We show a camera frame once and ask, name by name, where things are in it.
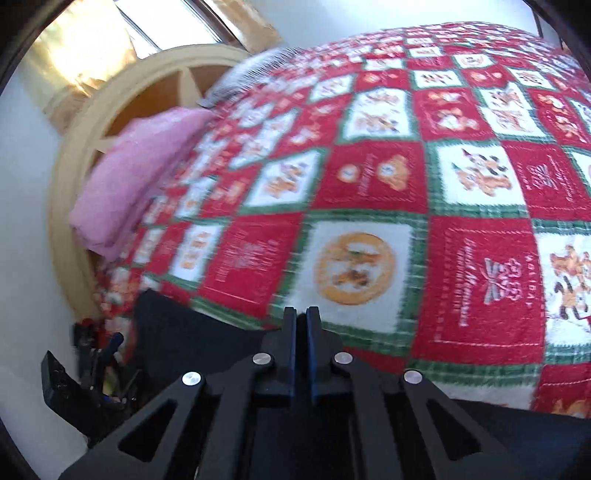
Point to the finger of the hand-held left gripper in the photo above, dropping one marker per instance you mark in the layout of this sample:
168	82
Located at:
115	344

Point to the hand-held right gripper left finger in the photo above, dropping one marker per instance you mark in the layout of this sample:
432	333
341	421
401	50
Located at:
292	360

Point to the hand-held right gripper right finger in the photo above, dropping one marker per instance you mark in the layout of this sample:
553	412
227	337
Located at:
314	360

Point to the black studded pants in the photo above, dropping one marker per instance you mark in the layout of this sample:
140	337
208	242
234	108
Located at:
184	332

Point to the pink fleece blanket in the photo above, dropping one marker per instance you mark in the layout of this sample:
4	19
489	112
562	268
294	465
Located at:
129	175

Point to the red checked printed blanket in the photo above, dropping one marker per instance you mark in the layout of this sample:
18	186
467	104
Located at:
369	184

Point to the cream and wood headboard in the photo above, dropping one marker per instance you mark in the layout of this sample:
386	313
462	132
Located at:
152	99

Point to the black white striped pillow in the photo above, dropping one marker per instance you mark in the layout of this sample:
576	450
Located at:
240	78

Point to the yellow patterned curtain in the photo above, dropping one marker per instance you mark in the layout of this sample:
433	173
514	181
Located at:
251	27
74	50

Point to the window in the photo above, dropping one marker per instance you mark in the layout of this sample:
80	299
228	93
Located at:
175	18

